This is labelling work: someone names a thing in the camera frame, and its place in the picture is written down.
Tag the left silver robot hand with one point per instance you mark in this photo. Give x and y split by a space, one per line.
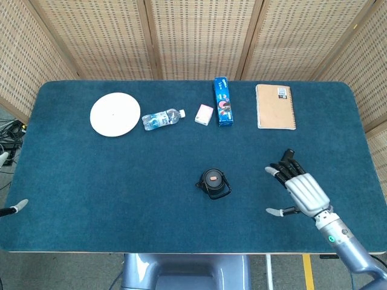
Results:
18 205

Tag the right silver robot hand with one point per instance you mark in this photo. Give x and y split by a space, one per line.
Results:
305 188

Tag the black teapot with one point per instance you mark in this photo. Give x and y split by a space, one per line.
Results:
214 183

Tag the silver blue robot base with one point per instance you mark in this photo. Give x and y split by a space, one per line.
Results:
184 272

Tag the brown spiral notebook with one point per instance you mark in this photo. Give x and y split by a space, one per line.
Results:
275 106

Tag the blue cookie box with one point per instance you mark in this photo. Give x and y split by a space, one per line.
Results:
223 102

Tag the blue table cloth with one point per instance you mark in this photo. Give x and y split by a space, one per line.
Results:
187 169

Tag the small white pink box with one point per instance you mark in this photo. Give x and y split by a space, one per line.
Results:
203 114

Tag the white round plate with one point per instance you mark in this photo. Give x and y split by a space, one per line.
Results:
115 114

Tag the clear plastic water bottle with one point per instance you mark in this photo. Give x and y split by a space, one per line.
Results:
161 118

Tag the woven folding screen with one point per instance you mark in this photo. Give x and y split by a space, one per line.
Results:
193 39

